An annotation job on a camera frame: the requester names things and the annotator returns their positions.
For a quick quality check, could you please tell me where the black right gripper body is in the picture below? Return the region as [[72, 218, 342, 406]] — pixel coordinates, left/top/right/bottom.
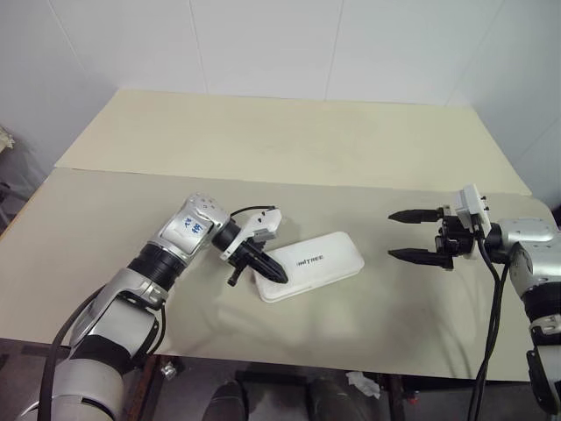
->
[[433, 214, 477, 259]]

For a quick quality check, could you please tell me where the white plastic pencil case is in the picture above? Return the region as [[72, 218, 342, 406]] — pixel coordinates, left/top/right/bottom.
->
[[252, 231, 366, 303]]

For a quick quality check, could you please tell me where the dark metal table leg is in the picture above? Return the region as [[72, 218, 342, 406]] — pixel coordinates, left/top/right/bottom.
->
[[384, 375, 405, 421], [130, 354, 160, 421]]

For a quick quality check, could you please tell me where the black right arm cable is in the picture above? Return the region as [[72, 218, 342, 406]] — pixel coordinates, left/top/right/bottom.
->
[[475, 258, 512, 421], [466, 221, 503, 421]]

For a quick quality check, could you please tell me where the dark rounded shape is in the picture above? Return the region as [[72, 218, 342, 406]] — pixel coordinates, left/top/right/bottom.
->
[[211, 380, 255, 421]]

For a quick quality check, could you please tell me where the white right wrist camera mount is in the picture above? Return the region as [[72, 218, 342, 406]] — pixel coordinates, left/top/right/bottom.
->
[[440, 183, 493, 260]]

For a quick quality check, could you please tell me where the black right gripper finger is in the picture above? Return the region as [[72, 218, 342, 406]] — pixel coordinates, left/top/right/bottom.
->
[[387, 247, 455, 270], [387, 205, 445, 225]]

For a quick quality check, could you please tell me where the crumpled beige cloth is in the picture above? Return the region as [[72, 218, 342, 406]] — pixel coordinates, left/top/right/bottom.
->
[[0, 125, 18, 153]]

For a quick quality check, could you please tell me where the grey-beige cardboard sheet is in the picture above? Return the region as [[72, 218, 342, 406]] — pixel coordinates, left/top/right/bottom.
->
[[0, 168, 561, 381]]

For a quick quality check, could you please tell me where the crumpled white paper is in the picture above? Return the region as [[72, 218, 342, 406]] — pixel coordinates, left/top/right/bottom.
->
[[344, 370, 381, 401]]

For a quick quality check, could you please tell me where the cream cardboard sheet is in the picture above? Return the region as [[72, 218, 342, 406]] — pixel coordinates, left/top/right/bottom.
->
[[54, 89, 534, 197]]

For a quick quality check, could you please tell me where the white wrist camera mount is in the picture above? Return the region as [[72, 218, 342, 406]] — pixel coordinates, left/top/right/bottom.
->
[[440, 183, 493, 260], [221, 209, 284, 264]]

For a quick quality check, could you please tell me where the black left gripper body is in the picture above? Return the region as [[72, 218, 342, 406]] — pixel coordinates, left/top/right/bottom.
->
[[227, 239, 261, 289]]

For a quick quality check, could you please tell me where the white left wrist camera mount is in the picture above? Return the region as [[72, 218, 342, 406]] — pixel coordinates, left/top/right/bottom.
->
[[221, 209, 284, 264]]

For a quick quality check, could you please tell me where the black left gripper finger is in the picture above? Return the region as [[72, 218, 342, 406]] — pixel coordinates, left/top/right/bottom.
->
[[251, 255, 282, 284], [256, 250, 288, 282]]

